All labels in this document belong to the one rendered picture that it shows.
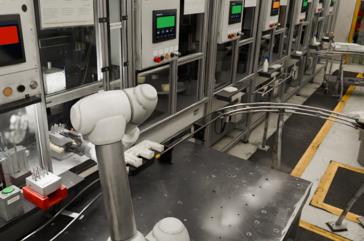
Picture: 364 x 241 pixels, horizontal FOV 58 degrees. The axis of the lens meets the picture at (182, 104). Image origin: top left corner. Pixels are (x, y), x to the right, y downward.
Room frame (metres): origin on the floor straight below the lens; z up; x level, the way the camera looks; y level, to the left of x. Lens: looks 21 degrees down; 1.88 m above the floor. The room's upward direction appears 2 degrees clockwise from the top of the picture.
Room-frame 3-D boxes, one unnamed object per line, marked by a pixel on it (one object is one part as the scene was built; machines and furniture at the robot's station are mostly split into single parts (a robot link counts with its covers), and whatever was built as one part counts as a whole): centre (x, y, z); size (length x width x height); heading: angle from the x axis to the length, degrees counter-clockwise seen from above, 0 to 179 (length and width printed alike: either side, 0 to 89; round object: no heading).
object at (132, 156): (1.78, 0.26, 0.84); 0.36 x 0.14 x 0.10; 147
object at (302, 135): (5.26, -2.41, 0.01); 5.85 x 0.59 x 0.01; 147
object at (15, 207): (1.16, 0.72, 0.97); 0.08 x 0.08 x 0.12; 57
